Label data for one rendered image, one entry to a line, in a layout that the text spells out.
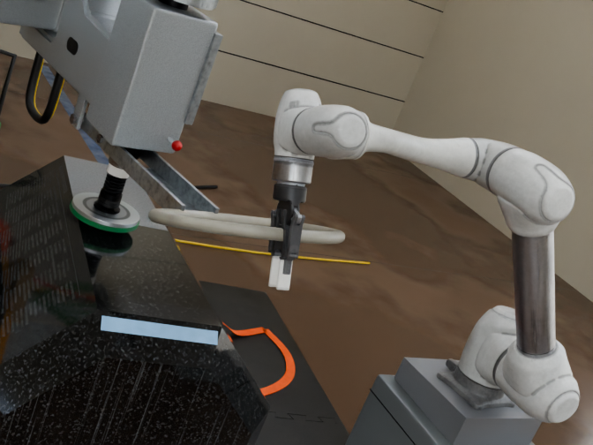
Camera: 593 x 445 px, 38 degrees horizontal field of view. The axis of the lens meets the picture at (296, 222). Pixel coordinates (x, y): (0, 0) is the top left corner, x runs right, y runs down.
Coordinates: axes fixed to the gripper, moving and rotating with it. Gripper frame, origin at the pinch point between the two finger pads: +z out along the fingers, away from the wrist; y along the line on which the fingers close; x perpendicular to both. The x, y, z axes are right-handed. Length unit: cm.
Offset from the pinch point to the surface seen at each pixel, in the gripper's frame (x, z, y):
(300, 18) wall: -265, -179, 582
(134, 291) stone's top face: 17, 14, 57
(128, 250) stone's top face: 13, 5, 81
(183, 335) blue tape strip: 6, 23, 44
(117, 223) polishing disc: 17, -2, 83
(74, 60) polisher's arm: 31, -51, 102
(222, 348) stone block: -7, 27, 46
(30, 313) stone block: 43, 23, 65
